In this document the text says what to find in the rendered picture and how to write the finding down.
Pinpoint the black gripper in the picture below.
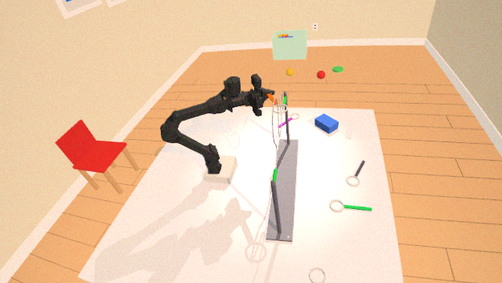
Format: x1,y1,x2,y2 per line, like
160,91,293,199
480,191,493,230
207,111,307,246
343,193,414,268
241,74,275,117

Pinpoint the blue rectangular block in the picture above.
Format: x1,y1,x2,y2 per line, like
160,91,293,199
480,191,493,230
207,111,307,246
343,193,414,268
315,113,339,134

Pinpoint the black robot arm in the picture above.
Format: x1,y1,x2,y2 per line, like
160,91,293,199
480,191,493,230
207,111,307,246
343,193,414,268
160,76,263,174

